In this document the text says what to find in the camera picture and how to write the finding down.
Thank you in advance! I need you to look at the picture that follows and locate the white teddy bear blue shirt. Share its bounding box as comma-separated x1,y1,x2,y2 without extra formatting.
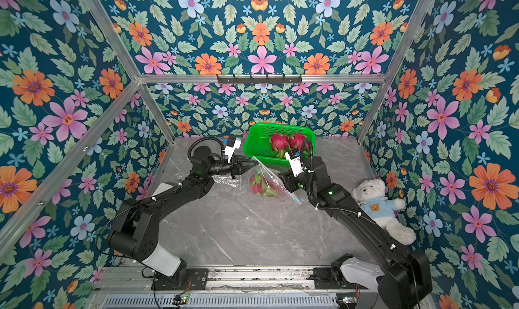
351,179,416,245

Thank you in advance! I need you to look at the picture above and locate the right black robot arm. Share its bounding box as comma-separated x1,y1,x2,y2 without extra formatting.
278,139,433,308

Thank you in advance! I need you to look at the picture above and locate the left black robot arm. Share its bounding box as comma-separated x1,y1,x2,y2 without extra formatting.
108,137,256,279

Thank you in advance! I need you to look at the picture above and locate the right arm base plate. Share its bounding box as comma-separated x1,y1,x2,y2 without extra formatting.
307,267,366,290

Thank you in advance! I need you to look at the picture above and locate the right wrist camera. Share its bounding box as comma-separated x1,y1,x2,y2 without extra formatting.
285,148,304,177

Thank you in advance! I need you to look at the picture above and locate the clear zip-top bag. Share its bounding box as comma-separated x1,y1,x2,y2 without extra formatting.
241,157,302,206
212,175,243,189

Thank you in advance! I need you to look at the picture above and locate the black hook rail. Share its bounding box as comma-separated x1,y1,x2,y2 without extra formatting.
216,75,303,85

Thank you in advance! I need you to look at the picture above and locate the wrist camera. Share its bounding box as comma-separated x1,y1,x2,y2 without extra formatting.
222,136,242,163
285,148,304,177

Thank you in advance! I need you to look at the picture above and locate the green plastic basket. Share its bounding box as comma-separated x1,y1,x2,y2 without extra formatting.
243,123,316,167

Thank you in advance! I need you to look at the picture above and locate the aluminium front rail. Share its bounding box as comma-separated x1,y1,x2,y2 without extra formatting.
86,265,386,308

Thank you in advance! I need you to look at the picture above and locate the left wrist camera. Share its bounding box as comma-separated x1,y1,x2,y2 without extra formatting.
222,136,242,163

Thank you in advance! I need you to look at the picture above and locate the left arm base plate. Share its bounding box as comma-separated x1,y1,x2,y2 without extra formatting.
153,268,209,291

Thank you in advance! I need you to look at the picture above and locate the pink dragon fruit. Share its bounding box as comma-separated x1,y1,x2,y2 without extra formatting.
249,172,285,199
289,133,312,156
269,133,290,158

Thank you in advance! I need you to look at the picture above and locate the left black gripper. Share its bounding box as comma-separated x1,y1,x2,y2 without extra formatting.
203,156,255,183

